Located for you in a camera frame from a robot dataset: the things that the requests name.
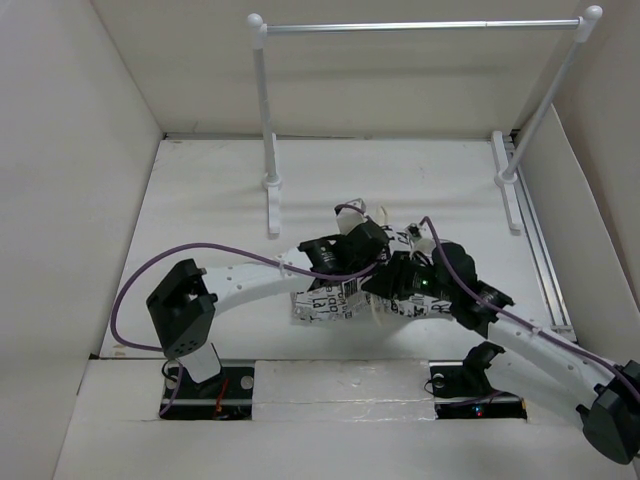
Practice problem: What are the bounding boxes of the newspaper print trousers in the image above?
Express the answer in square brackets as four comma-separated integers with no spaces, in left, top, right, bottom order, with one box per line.
[289,224,454,327]

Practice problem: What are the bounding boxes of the aluminium rail right side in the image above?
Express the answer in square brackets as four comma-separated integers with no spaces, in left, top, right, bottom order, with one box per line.
[502,130,576,341]

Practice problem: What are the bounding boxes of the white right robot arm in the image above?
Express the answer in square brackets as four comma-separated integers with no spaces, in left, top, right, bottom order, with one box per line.
[362,242,639,465]

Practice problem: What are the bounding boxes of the white metal clothes rack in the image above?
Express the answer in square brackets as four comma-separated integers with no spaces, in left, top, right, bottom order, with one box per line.
[246,5,603,237]

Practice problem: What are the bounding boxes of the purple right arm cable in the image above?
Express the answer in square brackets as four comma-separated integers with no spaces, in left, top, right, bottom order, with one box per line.
[418,215,640,386]

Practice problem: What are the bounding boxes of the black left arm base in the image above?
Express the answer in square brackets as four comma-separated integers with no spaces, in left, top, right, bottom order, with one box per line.
[159,361,255,421]

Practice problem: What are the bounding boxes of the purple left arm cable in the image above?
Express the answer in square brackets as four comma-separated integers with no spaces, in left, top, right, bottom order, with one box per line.
[110,199,396,416]

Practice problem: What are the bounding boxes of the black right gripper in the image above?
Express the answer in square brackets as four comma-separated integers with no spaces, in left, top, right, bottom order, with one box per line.
[360,249,456,302]

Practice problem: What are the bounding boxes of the beige clothes hanger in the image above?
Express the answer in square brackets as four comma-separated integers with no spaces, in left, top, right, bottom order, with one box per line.
[370,205,389,327]

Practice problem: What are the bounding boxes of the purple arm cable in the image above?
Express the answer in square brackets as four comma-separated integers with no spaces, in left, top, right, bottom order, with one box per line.
[110,199,396,416]
[418,215,640,386]

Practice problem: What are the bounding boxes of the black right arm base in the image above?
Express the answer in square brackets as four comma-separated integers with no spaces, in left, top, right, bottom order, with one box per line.
[423,342,528,420]

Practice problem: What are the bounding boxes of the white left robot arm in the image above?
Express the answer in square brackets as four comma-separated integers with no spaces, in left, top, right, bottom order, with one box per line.
[146,220,389,397]

